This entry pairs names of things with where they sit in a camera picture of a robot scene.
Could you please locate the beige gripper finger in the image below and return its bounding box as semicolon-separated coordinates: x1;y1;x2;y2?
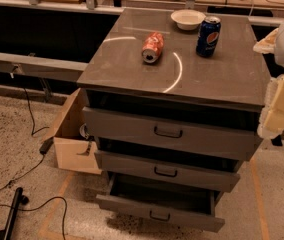
253;28;278;54
257;74;284;139

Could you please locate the grey drawer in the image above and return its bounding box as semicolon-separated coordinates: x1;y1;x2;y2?
95;150;240;192
83;107;262;161
96;173;225;232

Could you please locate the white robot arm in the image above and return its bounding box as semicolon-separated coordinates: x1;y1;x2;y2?
253;21;284;139

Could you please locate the grey drawer cabinet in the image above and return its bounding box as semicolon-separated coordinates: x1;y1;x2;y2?
76;7;272;172

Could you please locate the grey top drawer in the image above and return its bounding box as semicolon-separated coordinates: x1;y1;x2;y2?
83;107;262;161

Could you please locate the grey bottom drawer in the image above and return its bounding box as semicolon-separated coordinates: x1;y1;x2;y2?
96;173;225;232

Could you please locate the blue pepsi can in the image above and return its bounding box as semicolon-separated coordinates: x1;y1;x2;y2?
196;16;221;57

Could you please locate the white bowl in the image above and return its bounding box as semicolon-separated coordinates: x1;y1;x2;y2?
171;9;206;31

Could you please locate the orange soda can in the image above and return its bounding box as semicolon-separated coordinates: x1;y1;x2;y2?
142;32;164;64

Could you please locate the cardboard box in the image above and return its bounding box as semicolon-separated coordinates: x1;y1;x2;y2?
43;88;101;175

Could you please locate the black stand base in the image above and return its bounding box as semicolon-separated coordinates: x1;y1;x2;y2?
0;187;28;240

